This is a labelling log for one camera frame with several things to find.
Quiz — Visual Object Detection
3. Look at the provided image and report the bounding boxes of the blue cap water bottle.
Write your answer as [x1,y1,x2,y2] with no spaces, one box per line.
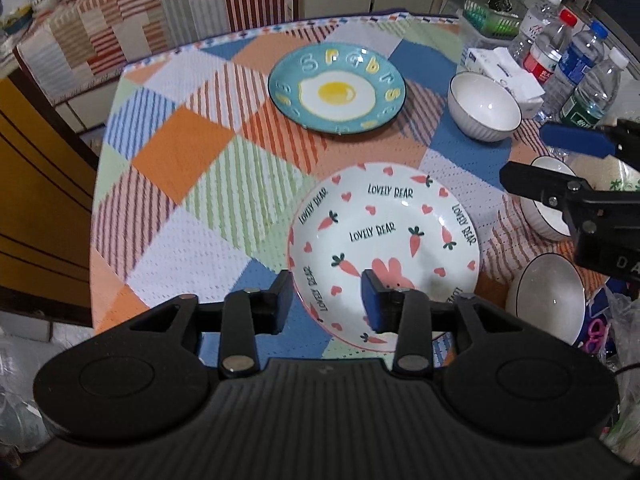
[540,21,608,121]

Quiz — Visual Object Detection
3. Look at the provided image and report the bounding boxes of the red cap water bottle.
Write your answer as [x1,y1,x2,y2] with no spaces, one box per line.
[522,9,578,83]

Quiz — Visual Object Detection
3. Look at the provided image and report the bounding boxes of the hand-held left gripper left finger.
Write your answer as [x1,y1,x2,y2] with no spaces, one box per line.
[129,269,295,380]

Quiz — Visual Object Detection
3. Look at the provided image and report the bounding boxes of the patchwork tablecloth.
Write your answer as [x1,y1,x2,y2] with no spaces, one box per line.
[90,10,640,361]

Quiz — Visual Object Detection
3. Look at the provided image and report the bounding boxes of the clear rice bag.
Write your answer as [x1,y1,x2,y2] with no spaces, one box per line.
[570,150,640,193]

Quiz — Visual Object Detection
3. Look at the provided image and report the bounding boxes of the white tissue pack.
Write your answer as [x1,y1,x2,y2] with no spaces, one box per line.
[460,46,546,118]

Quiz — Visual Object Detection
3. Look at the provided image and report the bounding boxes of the clear plastic bag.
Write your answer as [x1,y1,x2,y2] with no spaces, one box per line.
[585,280,640,461]
[0,330,56,461]

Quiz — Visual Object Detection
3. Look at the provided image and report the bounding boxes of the striped patchwork cover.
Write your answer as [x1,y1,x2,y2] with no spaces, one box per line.
[17,0,293,106]

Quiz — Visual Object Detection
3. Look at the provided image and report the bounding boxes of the blue fried egg plate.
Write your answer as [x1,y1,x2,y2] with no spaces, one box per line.
[267,42,407,135]

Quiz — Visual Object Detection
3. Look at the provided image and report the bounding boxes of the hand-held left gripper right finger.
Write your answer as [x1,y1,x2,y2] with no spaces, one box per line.
[361,269,521,376]

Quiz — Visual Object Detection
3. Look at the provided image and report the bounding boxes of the green plastic basket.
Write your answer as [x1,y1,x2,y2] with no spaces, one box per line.
[457,0,526,48]

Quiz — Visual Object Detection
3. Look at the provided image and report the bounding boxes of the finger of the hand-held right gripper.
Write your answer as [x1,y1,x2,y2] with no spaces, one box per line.
[539,118,640,159]
[500,160,596,211]

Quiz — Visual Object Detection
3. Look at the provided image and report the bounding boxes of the white bunny carrot plate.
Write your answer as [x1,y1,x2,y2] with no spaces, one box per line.
[286,161,481,352]

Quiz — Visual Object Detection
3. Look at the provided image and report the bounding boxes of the green label water bottle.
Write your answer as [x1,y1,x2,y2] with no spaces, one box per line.
[559,49,630,128]

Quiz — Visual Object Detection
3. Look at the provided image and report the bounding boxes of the white cap water bottle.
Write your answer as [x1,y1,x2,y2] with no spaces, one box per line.
[507,0,563,63]

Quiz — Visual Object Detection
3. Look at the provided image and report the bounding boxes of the white ribbed bowl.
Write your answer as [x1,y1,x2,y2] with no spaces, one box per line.
[517,156,581,242]
[446,71,523,142]
[505,252,587,346]

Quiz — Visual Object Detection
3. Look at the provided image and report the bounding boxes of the pink plastic toy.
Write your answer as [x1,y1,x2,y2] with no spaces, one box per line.
[582,317,608,356]

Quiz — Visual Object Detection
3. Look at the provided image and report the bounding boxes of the yellow wooden cabinet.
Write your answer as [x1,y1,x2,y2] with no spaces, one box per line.
[0,67,98,331]

